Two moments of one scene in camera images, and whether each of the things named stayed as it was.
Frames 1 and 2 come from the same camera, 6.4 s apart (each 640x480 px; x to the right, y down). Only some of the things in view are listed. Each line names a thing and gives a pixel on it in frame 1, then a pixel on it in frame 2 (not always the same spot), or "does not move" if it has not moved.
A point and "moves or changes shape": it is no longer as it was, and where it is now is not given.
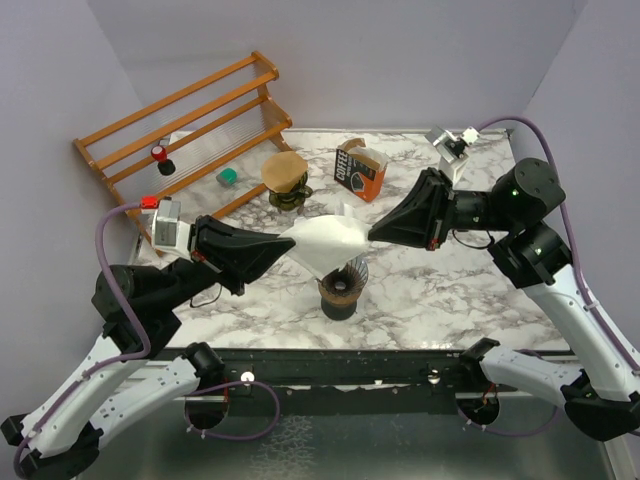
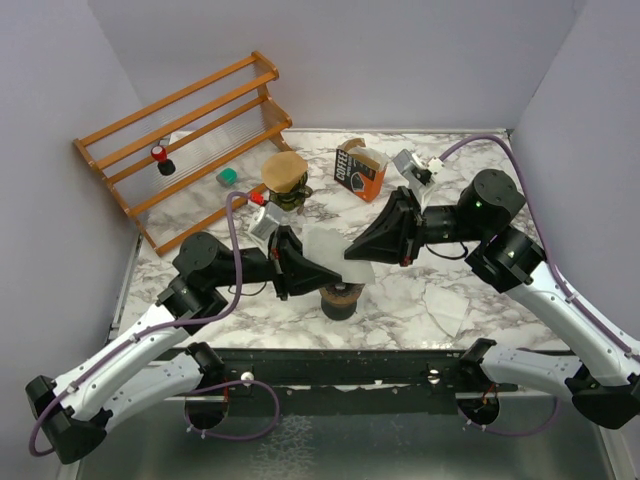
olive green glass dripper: x=293 y=199 does not move
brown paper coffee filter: x=282 y=171 does not move
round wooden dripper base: x=340 y=300 does not move
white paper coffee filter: x=323 y=242 moves or changes shape
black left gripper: x=244 y=253 -> x=292 y=272
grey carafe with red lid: x=339 y=312 does not move
